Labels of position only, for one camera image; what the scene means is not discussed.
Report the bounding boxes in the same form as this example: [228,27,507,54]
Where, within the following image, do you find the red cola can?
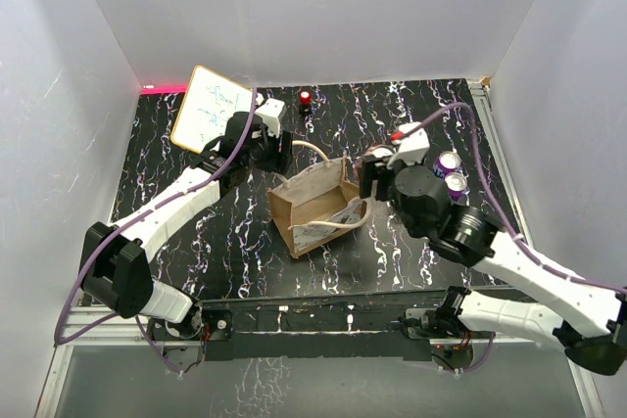
[368,145,394,159]

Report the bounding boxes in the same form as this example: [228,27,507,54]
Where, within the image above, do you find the purple soda can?
[432,151,461,178]
[444,172,467,203]

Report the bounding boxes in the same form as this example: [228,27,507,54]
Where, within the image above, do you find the burlap canvas bag rope handles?
[266,140,372,258]

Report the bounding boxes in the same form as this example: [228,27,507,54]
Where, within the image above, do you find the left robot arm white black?
[79,112,293,339]

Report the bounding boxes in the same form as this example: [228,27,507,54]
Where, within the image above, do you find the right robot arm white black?
[356,154,626,376]

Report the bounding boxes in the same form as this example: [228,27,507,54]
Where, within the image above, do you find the red button on black base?
[299,90,312,116]

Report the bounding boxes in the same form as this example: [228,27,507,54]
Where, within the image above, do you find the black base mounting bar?
[202,290,470,362]

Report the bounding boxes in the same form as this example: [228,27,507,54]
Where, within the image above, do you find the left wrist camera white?
[255,98,286,138]

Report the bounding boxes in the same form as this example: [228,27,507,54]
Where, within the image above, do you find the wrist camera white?
[387,121,430,168]
[255,98,286,138]

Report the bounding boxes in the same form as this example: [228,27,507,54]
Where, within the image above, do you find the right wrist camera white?
[387,121,430,168]

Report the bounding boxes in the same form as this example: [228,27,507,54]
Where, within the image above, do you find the whiteboard with yellow frame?
[169,66,252,154]

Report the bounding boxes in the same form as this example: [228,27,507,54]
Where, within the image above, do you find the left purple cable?
[53,89,259,375]

